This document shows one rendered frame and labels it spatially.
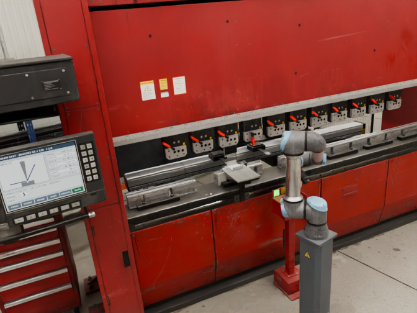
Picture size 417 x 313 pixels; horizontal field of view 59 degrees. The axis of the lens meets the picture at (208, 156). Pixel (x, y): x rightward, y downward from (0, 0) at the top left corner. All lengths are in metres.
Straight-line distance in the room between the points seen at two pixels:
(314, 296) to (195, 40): 1.77
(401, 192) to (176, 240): 2.20
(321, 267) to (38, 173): 1.66
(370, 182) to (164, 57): 2.10
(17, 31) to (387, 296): 5.69
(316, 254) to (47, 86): 1.71
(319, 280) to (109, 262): 1.31
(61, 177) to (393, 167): 2.80
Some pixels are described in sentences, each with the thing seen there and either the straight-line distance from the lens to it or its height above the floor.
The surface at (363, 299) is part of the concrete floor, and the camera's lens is 3.17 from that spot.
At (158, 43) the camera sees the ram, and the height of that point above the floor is 1.93.
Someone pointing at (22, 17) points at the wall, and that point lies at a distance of 6.38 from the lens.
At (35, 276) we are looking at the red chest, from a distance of 2.93.
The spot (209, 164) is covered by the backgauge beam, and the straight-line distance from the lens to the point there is 2.97.
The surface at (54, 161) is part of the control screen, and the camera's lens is 1.82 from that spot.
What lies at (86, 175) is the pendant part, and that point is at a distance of 1.86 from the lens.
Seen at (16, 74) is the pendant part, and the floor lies 1.90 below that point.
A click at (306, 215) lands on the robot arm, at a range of 2.26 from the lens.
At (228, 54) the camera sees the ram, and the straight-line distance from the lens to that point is 2.55.
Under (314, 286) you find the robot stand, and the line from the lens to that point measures 2.50.
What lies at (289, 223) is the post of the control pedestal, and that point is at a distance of 2.82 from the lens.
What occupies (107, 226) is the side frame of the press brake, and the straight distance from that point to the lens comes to 2.37.
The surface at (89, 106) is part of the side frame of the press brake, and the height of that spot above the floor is 1.66.
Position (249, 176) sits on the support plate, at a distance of 2.58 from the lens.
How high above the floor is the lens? 2.07
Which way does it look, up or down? 21 degrees down
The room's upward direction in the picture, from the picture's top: 5 degrees counter-clockwise
